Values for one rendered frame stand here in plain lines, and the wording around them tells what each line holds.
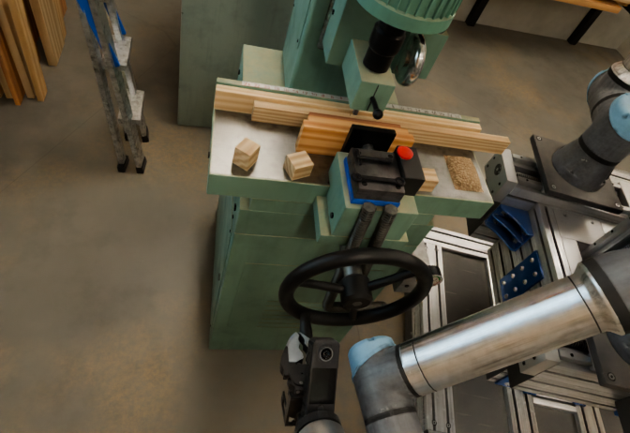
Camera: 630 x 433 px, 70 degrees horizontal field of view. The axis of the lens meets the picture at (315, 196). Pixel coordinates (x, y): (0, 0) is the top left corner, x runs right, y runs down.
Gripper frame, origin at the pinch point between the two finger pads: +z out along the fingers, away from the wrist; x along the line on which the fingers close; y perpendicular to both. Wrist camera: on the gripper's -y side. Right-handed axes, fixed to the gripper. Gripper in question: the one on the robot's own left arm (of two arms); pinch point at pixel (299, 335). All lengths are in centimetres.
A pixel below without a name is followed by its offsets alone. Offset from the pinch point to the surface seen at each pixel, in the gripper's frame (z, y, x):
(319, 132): 16.9, -34.4, 1.0
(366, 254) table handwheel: -5.4, -20.5, 6.7
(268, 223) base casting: 19.7, -12.9, -5.5
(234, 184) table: 13.8, -23.2, -14.0
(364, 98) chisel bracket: 16.2, -42.1, 8.2
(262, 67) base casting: 59, -40, -7
